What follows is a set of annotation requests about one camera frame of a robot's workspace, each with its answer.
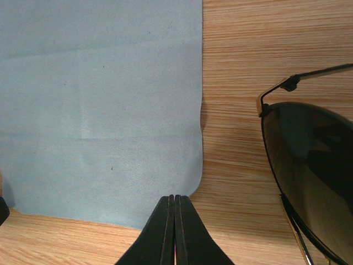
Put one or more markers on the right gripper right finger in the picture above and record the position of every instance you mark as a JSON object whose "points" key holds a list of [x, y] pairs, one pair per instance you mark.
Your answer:
{"points": [[193, 243]]}

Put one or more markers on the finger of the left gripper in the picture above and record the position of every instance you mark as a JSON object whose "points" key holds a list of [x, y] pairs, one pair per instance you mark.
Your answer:
{"points": [[4, 211]]}

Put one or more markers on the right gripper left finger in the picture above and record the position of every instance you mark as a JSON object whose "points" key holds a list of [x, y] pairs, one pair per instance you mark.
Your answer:
{"points": [[156, 242]]}

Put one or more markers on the light blue cleaning cloth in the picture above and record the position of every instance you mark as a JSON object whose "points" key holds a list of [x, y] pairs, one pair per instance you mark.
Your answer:
{"points": [[100, 106]]}

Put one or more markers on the black gold sunglasses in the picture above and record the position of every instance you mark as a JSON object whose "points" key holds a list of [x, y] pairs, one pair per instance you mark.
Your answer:
{"points": [[309, 149]]}

